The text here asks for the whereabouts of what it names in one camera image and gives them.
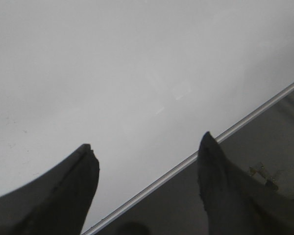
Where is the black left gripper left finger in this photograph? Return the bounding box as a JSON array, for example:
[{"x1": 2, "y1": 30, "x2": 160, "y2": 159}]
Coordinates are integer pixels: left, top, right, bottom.
[{"x1": 0, "y1": 144, "x2": 99, "y2": 235}]

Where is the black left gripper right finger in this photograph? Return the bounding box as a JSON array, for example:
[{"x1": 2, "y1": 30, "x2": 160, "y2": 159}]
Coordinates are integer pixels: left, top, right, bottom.
[{"x1": 197, "y1": 132, "x2": 294, "y2": 235}]

